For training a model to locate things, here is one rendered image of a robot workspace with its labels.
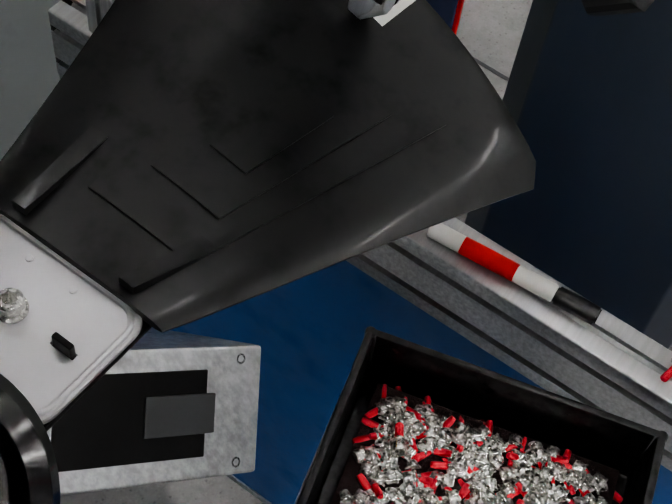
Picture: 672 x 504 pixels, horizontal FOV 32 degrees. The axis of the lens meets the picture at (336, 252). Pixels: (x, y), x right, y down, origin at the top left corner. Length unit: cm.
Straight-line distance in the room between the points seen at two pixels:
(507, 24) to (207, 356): 172
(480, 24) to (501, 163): 172
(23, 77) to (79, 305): 126
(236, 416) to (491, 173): 20
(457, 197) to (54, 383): 21
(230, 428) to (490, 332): 32
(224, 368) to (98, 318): 19
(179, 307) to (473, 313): 47
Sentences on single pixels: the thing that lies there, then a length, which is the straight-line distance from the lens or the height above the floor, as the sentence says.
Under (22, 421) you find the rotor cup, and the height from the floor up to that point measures 122.
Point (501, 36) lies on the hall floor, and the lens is 228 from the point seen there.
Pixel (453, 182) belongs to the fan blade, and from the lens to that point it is 56.
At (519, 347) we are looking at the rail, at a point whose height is 81.
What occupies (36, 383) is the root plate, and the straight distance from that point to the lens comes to 47.
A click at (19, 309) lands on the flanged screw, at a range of 48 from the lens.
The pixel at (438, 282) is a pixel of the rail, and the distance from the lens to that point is 92.
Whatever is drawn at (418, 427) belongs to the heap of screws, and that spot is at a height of 84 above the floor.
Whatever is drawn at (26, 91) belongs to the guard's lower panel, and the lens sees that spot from 175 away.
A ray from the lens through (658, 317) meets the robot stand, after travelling 134.
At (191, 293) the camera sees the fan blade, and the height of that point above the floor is 118.
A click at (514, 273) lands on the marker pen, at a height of 87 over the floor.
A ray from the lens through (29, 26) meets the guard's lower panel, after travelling 168.
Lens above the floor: 159
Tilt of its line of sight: 56 degrees down
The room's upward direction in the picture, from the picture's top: 9 degrees clockwise
